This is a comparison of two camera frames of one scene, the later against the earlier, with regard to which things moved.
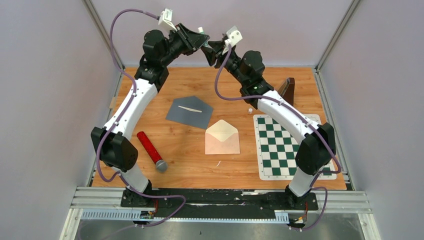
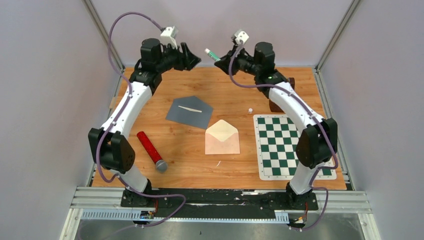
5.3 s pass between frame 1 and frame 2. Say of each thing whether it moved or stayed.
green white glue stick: moved
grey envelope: stayed
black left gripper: moved
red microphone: stayed
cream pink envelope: stayed
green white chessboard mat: stayed
